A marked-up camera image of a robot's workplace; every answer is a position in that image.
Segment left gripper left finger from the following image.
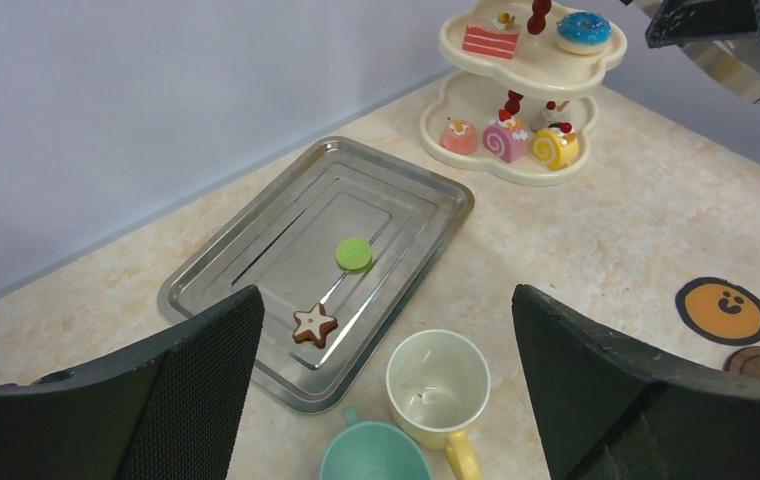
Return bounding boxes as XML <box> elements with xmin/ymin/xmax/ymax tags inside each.
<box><xmin>0</xmin><ymin>286</ymin><xmax>265</xmax><ymax>479</ymax></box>

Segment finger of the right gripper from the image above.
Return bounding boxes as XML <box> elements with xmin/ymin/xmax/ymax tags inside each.
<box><xmin>645</xmin><ymin>0</ymin><xmax>760</xmax><ymax>48</ymax></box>

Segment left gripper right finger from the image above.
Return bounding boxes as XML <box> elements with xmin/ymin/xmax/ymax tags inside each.
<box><xmin>512</xmin><ymin>284</ymin><xmax>760</xmax><ymax>479</ymax></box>

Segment black-tipped metal tongs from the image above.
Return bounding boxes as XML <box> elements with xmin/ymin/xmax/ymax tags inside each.
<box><xmin>633</xmin><ymin>1</ymin><xmax>760</xmax><ymax>104</ymax></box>

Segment blue frosted donut toy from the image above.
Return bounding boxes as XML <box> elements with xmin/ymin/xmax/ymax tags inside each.
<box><xmin>557</xmin><ymin>11</ymin><xmax>612</xmax><ymax>55</ymax></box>

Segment white cream cupcake toy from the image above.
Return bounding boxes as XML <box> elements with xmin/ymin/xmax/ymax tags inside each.
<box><xmin>530</xmin><ymin>100</ymin><xmax>569</xmax><ymax>133</ymax></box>

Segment yellow cake slice toy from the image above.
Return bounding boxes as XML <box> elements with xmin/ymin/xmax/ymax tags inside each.
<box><xmin>530</xmin><ymin>122</ymin><xmax>580</xmax><ymax>171</ymax></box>

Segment pink strawberry cake slice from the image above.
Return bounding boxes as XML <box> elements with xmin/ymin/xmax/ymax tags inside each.
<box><xmin>462</xmin><ymin>12</ymin><xmax>520</xmax><ymax>59</ymax></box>

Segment pink swirl roll cake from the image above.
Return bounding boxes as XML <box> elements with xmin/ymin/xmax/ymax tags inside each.
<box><xmin>482</xmin><ymin>109</ymin><xmax>530</xmax><ymax>164</ymax></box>

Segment stainless steel tray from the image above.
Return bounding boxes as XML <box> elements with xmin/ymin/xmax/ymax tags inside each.
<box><xmin>157</xmin><ymin>136</ymin><xmax>474</xmax><ymax>414</ymax></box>

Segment pink dome cupcake toy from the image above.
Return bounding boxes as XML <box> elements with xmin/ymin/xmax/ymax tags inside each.
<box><xmin>439</xmin><ymin>117</ymin><xmax>479</xmax><ymax>156</ymax></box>

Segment black yellow smiley coaster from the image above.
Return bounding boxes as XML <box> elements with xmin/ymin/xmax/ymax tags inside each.
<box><xmin>674</xmin><ymin>277</ymin><xmax>760</xmax><ymax>346</ymax></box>

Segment chocolate star cookie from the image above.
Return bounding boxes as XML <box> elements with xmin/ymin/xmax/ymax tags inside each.
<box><xmin>292</xmin><ymin>302</ymin><xmax>338</xmax><ymax>349</ymax></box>

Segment yellow mug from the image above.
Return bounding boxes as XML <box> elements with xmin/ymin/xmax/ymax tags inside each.
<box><xmin>385</xmin><ymin>329</ymin><xmax>491</xmax><ymax>479</ymax></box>

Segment cream three-tier dessert stand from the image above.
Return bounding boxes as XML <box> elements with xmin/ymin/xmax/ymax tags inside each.
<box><xmin>419</xmin><ymin>1</ymin><xmax>627</xmax><ymax>186</ymax></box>

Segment teal cup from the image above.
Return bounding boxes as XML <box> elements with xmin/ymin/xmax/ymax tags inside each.
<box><xmin>319</xmin><ymin>406</ymin><xmax>434</xmax><ymax>480</ymax></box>

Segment green macaron upper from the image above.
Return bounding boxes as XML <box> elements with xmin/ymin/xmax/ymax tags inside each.
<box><xmin>335</xmin><ymin>237</ymin><xmax>373</xmax><ymax>272</ymax></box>

